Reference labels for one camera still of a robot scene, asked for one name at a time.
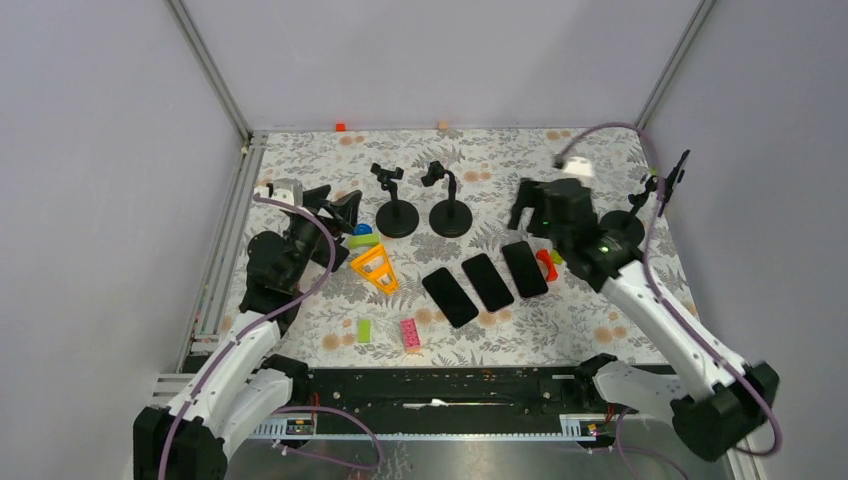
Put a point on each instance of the pink studded toy brick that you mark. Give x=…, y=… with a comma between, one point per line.
x=410, y=336

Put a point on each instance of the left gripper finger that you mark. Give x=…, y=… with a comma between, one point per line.
x=315, y=200
x=345, y=210

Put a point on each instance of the red arch block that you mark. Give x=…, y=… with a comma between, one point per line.
x=545, y=260

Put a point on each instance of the black pole stand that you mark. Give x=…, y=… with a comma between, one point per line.
x=627, y=222
x=449, y=218

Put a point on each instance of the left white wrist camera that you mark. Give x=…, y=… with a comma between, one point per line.
x=285, y=190

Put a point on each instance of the floral patterned table mat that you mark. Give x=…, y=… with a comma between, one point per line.
x=565, y=326

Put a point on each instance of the black phone purple case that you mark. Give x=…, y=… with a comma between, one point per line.
x=524, y=270

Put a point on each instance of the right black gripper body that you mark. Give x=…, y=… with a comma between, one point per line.
x=551, y=229

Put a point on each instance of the small green block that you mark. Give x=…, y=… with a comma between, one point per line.
x=364, y=331

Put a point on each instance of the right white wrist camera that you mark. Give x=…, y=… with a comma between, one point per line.
x=575, y=167

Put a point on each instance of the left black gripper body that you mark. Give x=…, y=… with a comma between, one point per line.
x=306, y=229

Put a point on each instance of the long green block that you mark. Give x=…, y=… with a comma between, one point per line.
x=368, y=240

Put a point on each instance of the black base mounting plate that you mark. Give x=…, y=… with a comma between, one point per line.
x=494, y=401

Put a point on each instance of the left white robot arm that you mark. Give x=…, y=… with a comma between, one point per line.
x=196, y=433

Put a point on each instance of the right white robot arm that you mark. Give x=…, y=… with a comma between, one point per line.
x=717, y=398

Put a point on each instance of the orange triangular plastic frame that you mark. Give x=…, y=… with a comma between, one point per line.
x=374, y=266

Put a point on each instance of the blue arch block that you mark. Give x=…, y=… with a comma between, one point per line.
x=362, y=229

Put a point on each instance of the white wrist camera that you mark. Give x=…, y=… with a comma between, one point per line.
x=285, y=190
x=575, y=167

